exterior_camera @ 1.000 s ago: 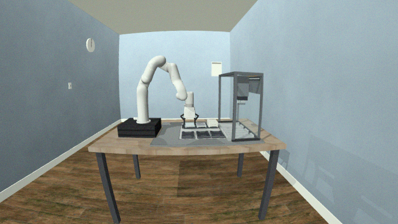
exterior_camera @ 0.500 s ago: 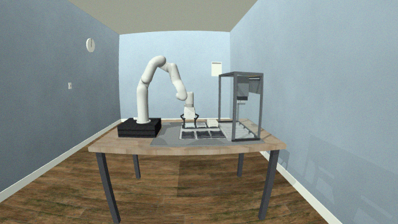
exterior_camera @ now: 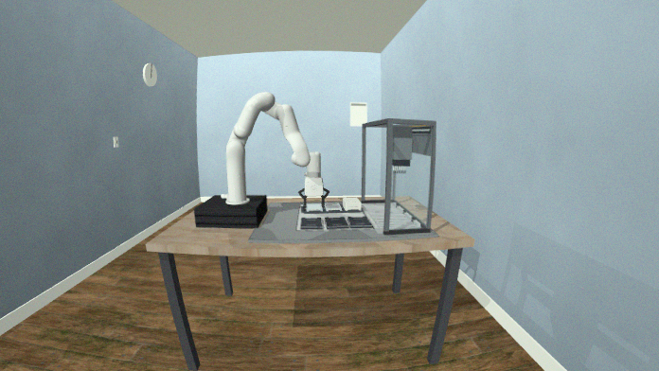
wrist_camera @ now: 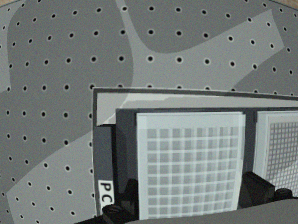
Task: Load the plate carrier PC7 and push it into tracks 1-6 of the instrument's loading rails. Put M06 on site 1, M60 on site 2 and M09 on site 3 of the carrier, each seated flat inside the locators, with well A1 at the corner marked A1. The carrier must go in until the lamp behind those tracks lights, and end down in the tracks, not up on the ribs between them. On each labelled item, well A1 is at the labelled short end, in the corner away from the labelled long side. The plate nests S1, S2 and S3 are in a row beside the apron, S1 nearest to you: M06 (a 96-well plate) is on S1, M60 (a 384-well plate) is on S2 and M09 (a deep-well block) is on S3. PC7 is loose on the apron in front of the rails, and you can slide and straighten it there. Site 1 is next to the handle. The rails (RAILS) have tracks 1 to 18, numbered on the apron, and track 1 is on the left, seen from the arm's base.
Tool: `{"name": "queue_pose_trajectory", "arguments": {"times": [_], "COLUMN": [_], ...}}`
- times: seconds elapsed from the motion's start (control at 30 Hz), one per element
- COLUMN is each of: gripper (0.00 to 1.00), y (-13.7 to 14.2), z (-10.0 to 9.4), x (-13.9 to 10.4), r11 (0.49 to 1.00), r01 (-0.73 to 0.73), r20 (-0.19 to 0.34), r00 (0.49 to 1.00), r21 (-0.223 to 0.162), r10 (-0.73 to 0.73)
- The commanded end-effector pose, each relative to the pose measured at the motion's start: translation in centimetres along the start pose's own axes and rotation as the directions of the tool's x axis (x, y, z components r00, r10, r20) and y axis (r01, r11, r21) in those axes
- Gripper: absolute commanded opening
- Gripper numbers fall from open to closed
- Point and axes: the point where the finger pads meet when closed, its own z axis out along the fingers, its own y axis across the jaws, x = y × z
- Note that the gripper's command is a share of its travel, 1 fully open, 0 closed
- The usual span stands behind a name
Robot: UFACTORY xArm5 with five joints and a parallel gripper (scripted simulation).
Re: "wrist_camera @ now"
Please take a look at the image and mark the white well plate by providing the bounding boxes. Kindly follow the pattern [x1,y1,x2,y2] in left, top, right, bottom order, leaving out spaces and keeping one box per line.
[137,112,245,220]

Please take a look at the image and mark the grey well plate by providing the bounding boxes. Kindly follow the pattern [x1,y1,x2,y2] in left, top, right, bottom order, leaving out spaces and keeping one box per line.
[252,111,298,197]

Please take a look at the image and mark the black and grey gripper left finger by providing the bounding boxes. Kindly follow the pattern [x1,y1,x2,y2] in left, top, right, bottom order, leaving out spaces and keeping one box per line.
[74,179,139,224]

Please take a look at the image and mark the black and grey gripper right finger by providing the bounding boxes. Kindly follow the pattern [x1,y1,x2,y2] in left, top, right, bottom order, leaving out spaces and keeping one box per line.
[239,171,298,209]

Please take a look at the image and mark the dark grey plate carrier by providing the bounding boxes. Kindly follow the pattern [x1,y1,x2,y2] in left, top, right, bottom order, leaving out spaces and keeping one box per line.
[94,107,298,215]

